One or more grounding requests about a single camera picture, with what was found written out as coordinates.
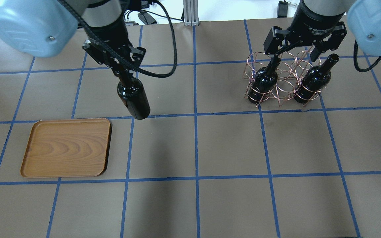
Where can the dark wine bottle moved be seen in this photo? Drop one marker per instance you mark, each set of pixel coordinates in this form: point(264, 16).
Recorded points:
point(132, 94)

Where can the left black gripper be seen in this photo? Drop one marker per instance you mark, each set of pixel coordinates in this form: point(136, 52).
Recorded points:
point(116, 35)

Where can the dark wine bottle far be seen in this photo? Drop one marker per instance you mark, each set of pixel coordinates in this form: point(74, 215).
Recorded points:
point(315, 80)

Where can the dark wine bottle middle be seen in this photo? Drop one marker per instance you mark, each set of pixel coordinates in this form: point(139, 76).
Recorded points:
point(260, 88)

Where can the copper wire bottle basket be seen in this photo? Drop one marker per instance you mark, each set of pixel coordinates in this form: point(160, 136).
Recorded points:
point(292, 69)

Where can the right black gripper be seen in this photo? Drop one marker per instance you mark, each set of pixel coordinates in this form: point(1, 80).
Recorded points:
point(316, 23)

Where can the dark wine bottle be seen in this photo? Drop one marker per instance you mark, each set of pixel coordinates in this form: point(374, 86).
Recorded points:
point(260, 88)
point(315, 80)

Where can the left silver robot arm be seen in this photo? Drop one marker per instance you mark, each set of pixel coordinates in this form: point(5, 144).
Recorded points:
point(42, 28)

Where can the aluminium frame post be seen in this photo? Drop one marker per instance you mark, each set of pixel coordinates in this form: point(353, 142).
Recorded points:
point(190, 10)

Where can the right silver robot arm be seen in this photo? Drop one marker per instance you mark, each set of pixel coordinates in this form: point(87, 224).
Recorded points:
point(361, 17)

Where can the wooden tray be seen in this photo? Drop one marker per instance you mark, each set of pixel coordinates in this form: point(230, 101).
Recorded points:
point(67, 148)

